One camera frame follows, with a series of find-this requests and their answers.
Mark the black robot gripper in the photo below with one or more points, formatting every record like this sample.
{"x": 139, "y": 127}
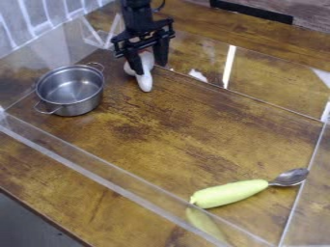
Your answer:
{"x": 143, "y": 33}

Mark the white plush mushroom red cap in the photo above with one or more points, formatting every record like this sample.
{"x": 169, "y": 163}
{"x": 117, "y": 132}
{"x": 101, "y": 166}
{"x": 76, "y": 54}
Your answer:
{"x": 144, "y": 79}

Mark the silver metal pot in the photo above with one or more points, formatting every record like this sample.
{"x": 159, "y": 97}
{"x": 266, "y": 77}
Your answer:
{"x": 69, "y": 90}

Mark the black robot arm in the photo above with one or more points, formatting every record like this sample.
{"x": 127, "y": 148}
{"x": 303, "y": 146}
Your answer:
{"x": 139, "y": 8}

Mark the black bar on back table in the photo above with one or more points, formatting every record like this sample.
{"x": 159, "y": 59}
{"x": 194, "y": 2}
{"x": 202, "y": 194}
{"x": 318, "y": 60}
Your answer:
{"x": 238, "y": 8}

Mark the clear acrylic enclosure wall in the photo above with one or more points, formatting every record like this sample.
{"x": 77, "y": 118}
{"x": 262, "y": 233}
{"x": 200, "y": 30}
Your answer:
{"x": 238, "y": 112}

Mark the green handled metal spoon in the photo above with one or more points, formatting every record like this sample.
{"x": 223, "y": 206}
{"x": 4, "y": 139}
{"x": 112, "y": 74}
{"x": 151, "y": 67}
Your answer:
{"x": 228, "y": 193}

